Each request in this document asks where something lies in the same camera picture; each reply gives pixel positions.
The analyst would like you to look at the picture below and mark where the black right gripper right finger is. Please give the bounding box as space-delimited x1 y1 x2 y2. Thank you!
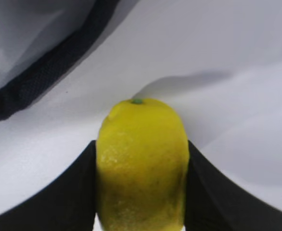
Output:
184 141 282 231

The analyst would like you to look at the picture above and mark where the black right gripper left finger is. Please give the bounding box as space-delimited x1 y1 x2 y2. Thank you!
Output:
0 141 96 231

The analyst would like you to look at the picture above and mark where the yellow lemon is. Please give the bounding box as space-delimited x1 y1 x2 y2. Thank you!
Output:
96 98 189 231

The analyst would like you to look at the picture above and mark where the dark navy fabric lunch bag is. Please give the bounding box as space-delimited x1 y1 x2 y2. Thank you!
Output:
0 0 122 122

